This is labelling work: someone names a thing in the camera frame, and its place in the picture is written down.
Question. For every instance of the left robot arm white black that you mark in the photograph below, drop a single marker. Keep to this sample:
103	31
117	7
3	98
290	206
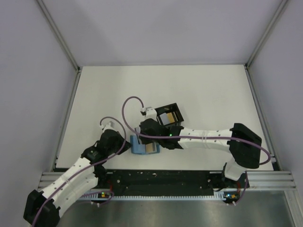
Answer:
46	207

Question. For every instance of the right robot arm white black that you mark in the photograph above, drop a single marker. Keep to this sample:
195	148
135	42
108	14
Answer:
239	141

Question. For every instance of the blue leather card holder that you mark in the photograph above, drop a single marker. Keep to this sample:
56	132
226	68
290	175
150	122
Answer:
139	149

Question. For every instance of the left aluminium frame post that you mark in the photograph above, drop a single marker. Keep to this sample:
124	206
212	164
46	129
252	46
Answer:
57	34

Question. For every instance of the right aluminium frame post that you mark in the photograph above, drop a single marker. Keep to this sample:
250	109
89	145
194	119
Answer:
268	31

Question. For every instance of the white slotted cable duct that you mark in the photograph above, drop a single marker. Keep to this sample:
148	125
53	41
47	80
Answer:
217	196

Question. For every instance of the aluminium front rail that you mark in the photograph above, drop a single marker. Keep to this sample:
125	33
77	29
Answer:
258	180

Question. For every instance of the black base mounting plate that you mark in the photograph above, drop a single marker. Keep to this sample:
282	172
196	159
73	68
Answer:
166	182

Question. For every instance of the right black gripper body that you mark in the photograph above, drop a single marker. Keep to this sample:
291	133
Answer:
146	140

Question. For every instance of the black card tray box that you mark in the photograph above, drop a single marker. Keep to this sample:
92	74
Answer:
162	115

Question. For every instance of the gold credit card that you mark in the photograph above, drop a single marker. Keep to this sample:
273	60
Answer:
149	148

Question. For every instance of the aluminium frame post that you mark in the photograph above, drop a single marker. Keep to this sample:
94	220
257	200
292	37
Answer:
268	31
57	34

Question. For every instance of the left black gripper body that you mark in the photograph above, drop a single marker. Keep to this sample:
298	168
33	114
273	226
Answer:
118	145

